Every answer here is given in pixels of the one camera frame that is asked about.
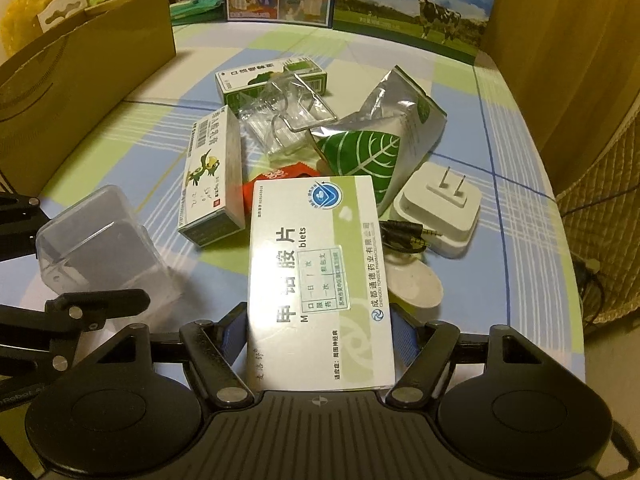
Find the brown cardboard box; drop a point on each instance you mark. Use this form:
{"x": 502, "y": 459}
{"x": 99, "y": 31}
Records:
{"x": 59, "y": 87}

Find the clear blister pack with hooks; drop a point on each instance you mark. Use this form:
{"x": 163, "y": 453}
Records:
{"x": 284, "y": 114}

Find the checked tablecloth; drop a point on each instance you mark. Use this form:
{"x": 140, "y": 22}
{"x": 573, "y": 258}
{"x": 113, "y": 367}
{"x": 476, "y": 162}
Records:
{"x": 172, "y": 193}

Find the quilted olive chair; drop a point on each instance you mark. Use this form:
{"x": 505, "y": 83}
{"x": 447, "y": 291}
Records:
{"x": 600, "y": 214}

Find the clear plastic case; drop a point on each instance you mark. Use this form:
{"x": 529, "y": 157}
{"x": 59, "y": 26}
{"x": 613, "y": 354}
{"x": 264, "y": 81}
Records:
{"x": 98, "y": 244}

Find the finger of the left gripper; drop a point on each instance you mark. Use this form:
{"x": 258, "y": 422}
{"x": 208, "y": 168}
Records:
{"x": 46, "y": 341}
{"x": 21, "y": 217}

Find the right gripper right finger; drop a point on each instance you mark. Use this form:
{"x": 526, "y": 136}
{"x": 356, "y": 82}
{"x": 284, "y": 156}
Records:
{"x": 425, "y": 349}

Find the silver green leaf foil bag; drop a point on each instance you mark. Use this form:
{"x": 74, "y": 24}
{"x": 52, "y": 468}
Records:
{"x": 386, "y": 139}

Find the white green ointment box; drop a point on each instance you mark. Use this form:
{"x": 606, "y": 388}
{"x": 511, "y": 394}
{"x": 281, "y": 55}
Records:
{"x": 211, "y": 203}

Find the white speckled spoon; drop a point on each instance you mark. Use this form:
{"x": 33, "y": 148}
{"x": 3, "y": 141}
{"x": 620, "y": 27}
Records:
{"x": 412, "y": 282}

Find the green white oral medicine box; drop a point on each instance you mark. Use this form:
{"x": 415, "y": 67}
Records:
{"x": 239, "y": 85}

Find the green plastic package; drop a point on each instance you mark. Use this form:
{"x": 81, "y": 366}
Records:
{"x": 197, "y": 11}

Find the cow pure milk box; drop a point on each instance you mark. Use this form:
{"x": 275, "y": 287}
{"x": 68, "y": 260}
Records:
{"x": 453, "y": 28}

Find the white cardboard hang tag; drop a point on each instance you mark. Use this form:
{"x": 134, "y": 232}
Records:
{"x": 58, "y": 10}

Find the yellow plastic bag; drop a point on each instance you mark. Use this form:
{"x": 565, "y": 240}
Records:
{"x": 20, "y": 25}

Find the large white green medicine box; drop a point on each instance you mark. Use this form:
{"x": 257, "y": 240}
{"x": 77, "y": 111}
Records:
{"x": 318, "y": 310}

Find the red snack packet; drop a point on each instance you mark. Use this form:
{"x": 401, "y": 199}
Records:
{"x": 297, "y": 170}

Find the white power plug adapter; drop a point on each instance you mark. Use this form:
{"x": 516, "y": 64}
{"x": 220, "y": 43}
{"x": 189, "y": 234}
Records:
{"x": 442, "y": 201}

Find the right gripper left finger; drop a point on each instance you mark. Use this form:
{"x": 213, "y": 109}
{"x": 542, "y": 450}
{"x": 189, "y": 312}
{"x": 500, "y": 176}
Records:
{"x": 211, "y": 349}

